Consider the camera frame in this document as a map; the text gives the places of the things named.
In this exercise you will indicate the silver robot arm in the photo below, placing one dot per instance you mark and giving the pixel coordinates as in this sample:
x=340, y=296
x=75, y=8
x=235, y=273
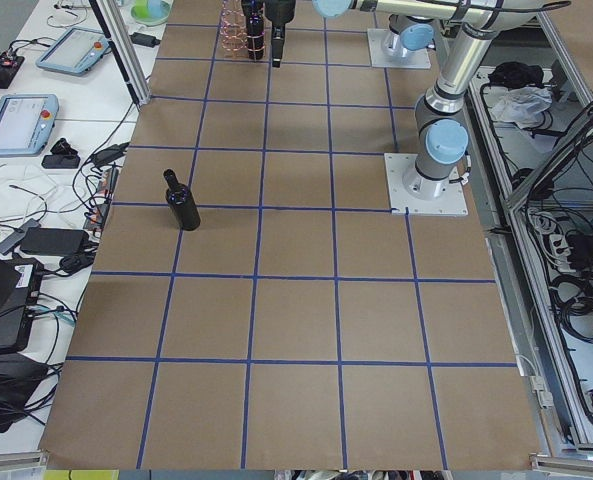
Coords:
x=443, y=139
x=398, y=22

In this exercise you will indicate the blue teach pendant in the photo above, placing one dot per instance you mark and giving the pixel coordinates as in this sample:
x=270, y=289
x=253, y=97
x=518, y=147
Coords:
x=75, y=52
x=26, y=123

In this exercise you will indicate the black mini computer box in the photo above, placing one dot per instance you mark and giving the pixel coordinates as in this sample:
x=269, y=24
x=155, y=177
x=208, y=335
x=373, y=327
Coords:
x=15, y=315

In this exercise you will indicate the near blue teach pendant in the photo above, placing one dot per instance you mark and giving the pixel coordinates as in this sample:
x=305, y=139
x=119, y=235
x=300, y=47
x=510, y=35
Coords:
x=26, y=123

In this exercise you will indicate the copper wire wine basket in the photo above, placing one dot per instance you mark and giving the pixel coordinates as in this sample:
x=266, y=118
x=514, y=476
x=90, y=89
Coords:
x=232, y=30

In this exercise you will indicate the small black adapter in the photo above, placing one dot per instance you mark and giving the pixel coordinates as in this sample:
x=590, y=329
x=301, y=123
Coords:
x=145, y=40

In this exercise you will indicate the far blue teach pendant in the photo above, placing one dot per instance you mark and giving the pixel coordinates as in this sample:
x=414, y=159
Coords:
x=75, y=52

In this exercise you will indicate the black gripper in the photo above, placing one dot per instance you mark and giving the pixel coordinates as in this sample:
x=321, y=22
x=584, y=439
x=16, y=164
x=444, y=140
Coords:
x=279, y=11

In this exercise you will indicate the crumpled white cloth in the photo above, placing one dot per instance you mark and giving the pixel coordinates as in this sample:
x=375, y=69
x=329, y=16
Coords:
x=524, y=107

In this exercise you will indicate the dark glass wine bottle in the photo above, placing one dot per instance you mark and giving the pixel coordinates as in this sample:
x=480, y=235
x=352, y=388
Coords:
x=181, y=202

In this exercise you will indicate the black power adapter brick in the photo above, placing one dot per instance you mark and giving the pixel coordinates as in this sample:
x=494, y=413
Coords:
x=53, y=241

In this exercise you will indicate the green bowl with cup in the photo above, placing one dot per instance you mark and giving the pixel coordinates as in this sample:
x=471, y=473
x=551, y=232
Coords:
x=150, y=12

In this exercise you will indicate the aluminium frame post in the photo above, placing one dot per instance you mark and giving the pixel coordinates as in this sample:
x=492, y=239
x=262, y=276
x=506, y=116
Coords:
x=113, y=27

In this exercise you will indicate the orange grey usb hub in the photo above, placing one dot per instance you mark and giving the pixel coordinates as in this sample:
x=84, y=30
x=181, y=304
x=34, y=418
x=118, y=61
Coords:
x=106, y=185

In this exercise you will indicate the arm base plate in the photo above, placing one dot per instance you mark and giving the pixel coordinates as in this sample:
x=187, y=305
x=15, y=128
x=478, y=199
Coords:
x=407, y=50
x=410, y=193

